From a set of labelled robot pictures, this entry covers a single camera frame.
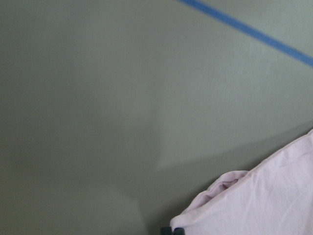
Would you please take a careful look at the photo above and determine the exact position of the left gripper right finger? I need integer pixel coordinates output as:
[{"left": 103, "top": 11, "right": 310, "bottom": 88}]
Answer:
[{"left": 173, "top": 228, "right": 184, "bottom": 235}]

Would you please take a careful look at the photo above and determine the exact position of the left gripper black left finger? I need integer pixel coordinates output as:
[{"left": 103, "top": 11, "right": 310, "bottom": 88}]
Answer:
[{"left": 160, "top": 227, "right": 172, "bottom": 235}]

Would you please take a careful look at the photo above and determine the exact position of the pink Snoopy t-shirt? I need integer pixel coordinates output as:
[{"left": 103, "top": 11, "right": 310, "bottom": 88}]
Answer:
[{"left": 170, "top": 132, "right": 313, "bottom": 235}]

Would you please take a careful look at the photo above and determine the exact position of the blue tape diagonal strip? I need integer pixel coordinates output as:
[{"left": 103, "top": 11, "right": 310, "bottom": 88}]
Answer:
[{"left": 182, "top": 0, "right": 313, "bottom": 67}]

